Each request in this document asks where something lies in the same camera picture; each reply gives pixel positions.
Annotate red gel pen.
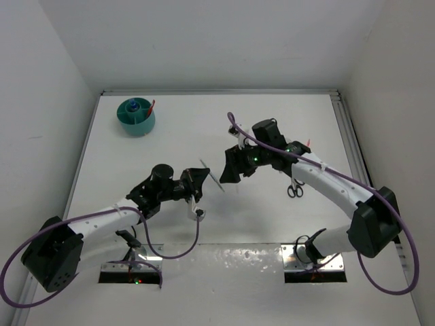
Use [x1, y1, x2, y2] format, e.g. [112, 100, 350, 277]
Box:
[147, 99, 156, 117]

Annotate metal base plate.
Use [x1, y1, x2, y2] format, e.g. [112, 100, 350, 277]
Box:
[101, 245, 162, 272]
[281, 243, 345, 273]

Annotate blue cap glue bottle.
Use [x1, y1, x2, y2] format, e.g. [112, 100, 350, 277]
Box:
[129, 98, 140, 112]

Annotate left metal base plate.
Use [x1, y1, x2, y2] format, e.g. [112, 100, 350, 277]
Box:
[101, 245, 162, 272]

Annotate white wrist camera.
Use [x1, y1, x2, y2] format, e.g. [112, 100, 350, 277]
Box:
[228, 124, 249, 149]
[187, 196, 206, 222]

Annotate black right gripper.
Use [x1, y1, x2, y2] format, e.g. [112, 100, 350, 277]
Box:
[220, 141, 271, 183]

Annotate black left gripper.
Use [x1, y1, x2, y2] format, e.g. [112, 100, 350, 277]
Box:
[158, 168, 209, 205]

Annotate small black handled scissors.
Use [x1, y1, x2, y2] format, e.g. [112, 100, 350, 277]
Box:
[287, 178, 305, 198]

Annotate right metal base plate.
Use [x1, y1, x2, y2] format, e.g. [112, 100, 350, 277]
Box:
[281, 243, 345, 273]

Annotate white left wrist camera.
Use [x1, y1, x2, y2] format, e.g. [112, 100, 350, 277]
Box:
[187, 196, 206, 222]

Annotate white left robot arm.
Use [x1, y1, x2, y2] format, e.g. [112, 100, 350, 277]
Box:
[21, 164, 210, 293]

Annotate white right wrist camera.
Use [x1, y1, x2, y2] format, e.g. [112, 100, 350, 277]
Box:
[228, 124, 249, 149]

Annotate teal round divided container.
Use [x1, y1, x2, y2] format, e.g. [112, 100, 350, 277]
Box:
[116, 97, 156, 137]

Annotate green pen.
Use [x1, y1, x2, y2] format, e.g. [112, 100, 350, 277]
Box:
[199, 158, 225, 193]

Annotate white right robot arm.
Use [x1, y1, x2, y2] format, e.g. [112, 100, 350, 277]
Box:
[220, 119, 402, 264]

